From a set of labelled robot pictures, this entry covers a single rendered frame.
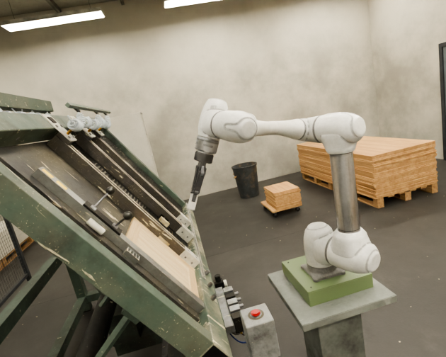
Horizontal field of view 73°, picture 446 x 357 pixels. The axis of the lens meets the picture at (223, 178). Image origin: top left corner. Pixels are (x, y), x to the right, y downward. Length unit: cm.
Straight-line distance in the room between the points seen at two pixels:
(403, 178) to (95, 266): 448
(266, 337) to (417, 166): 414
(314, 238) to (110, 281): 100
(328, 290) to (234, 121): 104
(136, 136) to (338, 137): 441
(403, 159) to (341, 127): 363
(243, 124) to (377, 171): 388
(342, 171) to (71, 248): 113
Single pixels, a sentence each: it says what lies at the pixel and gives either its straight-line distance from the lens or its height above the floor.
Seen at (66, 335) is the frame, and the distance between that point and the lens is 327.
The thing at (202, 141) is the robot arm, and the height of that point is 168.
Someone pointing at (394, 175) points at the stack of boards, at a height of 43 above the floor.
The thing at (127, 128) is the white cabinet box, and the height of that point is 182.
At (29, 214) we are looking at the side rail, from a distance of 118.
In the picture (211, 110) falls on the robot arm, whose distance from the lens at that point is 116.
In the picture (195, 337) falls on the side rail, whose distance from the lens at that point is 133.
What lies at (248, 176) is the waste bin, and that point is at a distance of 598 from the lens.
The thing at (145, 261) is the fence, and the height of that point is 120.
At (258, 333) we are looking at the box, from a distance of 138.
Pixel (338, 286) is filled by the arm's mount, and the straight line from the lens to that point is 172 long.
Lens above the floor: 178
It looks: 12 degrees down
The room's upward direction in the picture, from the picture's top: 12 degrees counter-clockwise
